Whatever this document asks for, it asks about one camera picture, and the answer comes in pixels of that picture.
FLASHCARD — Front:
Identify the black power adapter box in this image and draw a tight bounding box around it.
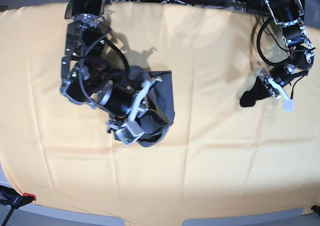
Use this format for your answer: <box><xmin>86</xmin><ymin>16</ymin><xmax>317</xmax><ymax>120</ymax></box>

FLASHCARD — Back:
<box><xmin>246</xmin><ymin>0</ymin><xmax>268</xmax><ymax>13</ymax></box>

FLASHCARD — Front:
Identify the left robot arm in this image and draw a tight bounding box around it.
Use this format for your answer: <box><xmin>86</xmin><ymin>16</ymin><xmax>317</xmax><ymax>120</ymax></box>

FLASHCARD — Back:
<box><xmin>239</xmin><ymin>0</ymin><xmax>315</xmax><ymax>111</ymax></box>

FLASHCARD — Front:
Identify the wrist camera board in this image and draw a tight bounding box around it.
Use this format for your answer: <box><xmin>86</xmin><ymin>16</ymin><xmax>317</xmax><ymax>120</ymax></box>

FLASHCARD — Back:
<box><xmin>282</xmin><ymin>98</ymin><xmax>295</xmax><ymax>112</ymax></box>
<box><xmin>116</xmin><ymin>121</ymin><xmax>144</xmax><ymax>146</ymax></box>

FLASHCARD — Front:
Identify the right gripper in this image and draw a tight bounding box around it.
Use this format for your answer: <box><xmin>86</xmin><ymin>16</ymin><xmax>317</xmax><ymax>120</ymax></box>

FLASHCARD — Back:
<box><xmin>101</xmin><ymin>77</ymin><xmax>170</xmax><ymax>140</ymax></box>

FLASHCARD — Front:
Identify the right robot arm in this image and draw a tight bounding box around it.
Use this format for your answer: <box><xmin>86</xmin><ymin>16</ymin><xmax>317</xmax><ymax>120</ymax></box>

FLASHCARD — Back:
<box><xmin>60</xmin><ymin>0</ymin><xmax>173</xmax><ymax>147</ymax></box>

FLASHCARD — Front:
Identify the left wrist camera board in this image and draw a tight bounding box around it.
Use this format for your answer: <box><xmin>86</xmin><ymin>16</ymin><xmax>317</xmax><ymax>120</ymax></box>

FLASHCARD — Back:
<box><xmin>282</xmin><ymin>98</ymin><xmax>295</xmax><ymax>112</ymax></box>

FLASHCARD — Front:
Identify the black clamp right edge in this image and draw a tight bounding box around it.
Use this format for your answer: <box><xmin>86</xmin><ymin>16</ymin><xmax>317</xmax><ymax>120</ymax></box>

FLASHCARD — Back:
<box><xmin>311</xmin><ymin>205</ymin><xmax>320</xmax><ymax>216</ymax></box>

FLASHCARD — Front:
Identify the blue clamp with red pad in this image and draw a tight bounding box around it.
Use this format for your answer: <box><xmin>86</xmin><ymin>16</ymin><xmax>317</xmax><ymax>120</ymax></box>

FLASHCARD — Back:
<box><xmin>0</xmin><ymin>185</ymin><xmax>37</xmax><ymax>226</ymax></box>

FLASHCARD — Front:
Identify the yellow table cloth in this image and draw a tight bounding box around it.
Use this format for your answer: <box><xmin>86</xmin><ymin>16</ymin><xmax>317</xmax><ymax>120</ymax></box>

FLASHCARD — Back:
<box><xmin>0</xmin><ymin>3</ymin><xmax>320</xmax><ymax>225</ymax></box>

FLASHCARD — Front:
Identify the blue-grey T-shirt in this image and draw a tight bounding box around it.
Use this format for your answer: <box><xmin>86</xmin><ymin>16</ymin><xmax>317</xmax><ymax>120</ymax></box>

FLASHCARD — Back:
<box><xmin>113</xmin><ymin>66</ymin><xmax>175</xmax><ymax>147</ymax></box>

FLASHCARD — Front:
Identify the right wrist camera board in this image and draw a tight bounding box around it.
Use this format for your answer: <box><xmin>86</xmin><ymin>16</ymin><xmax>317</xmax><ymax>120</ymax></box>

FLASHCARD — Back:
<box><xmin>116</xmin><ymin>121</ymin><xmax>144</xmax><ymax>146</ymax></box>

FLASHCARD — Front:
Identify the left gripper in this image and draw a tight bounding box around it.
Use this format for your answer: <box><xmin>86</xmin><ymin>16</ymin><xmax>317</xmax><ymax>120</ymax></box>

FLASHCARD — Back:
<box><xmin>239</xmin><ymin>65</ymin><xmax>296</xmax><ymax>108</ymax></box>

